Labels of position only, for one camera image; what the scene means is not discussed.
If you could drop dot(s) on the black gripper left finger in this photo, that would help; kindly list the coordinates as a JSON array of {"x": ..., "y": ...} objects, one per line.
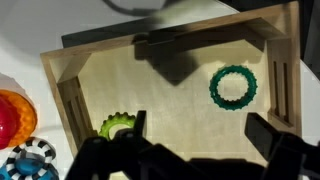
[{"x": 140, "y": 123}]

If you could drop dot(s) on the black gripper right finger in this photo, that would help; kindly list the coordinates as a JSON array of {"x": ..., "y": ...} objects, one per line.
[{"x": 261, "y": 133}]

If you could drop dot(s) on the wooden slatted tray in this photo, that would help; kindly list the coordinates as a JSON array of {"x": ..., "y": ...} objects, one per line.
[{"x": 166, "y": 110}]

